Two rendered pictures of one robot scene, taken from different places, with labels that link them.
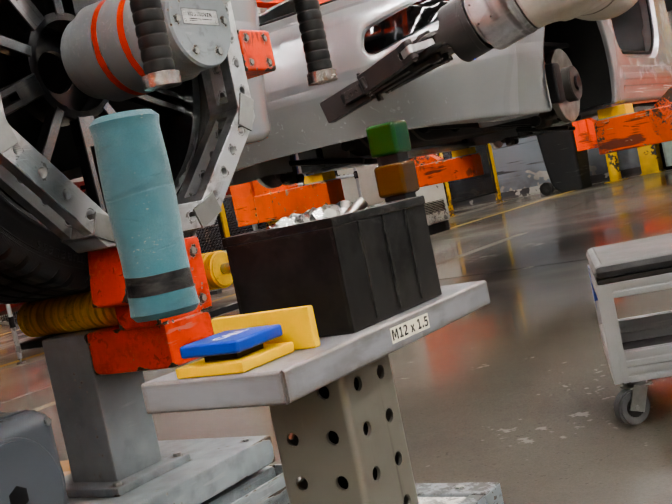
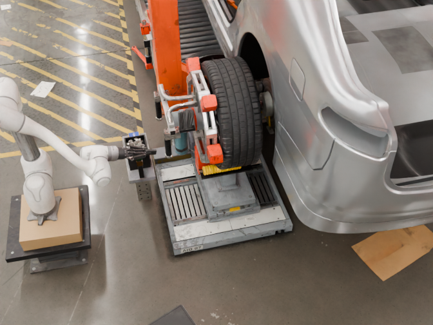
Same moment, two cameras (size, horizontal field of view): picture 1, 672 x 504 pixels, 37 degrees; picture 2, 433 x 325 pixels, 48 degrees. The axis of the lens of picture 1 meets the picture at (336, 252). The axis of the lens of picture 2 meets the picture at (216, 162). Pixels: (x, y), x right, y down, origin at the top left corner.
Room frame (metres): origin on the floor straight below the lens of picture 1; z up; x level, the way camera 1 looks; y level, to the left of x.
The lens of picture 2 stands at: (3.01, -1.33, 2.82)
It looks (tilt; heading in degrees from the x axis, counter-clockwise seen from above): 47 degrees down; 133
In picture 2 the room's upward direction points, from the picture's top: straight up
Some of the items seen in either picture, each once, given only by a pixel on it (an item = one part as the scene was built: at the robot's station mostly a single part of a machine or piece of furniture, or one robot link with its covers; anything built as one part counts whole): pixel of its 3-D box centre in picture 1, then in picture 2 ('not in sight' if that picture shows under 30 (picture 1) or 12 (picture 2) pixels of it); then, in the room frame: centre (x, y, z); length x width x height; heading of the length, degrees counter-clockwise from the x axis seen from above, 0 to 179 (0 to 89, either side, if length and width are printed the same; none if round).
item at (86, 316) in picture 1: (82, 311); not in sight; (1.53, 0.40, 0.49); 0.29 x 0.06 x 0.06; 56
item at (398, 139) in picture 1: (388, 139); not in sight; (1.22, -0.09, 0.64); 0.04 x 0.04 x 0.04; 56
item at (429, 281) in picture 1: (336, 262); (137, 151); (1.08, 0.00, 0.51); 0.20 x 0.14 x 0.13; 147
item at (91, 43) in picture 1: (145, 39); (189, 120); (1.39, 0.20, 0.85); 0.21 x 0.14 x 0.14; 56
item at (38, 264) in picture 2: not in sight; (54, 233); (0.95, -0.65, 0.15); 0.50 x 0.50 x 0.30; 55
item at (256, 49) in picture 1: (241, 55); (214, 153); (1.70, 0.09, 0.85); 0.09 x 0.08 x 0.07; 146
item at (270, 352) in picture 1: (235, 360); not in sight; (0.92, 0.11, 0.45); 0.08 x 0.08 x 0.01; 56
